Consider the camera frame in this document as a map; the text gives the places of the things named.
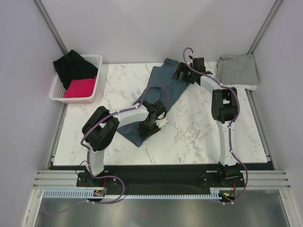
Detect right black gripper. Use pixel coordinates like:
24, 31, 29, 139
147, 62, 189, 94
171, 62, 195, 85

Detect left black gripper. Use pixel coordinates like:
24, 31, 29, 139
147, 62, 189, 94
137, 120, 161, 142

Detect blue grey t shirt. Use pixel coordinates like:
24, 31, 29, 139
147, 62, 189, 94
118, 58, 188, 147

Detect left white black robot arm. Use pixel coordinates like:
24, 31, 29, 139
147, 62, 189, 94
80, 100, 167, 186

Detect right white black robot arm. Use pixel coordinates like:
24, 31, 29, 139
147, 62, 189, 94
173, 57, 240, 186

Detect folded grey t shirt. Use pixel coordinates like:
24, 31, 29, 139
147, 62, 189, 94
215, 54, 258, 86

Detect pink red t shirt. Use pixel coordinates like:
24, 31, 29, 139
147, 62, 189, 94
64, 77, 97, 98

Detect white plastic basket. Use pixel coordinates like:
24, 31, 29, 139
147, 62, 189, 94
49, 54, 103, 104

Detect black t shirt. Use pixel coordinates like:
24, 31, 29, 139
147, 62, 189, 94
53, 50, 98, 90

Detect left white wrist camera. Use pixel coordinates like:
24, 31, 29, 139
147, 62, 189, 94
155, 118, 169, 128

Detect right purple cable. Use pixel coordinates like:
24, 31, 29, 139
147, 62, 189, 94
183, 47, 249, 206

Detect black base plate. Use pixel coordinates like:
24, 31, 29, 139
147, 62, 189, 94
76, 164, 245, 193

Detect white slotted cable duct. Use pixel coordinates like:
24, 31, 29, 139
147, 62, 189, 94
43, 187, 232, 200

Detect aluminium rail frame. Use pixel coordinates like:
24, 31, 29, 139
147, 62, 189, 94
33, 170, 291, 190

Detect right corner aluminium post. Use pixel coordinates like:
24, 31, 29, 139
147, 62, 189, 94
247, 0, 284, 54

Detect corner aluminium post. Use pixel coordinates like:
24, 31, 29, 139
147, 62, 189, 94
32, 0, 68, 54
247, 0, 284, 54

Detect left corner aluminium post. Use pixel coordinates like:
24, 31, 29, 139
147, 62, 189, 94
32, 0, 68, 54

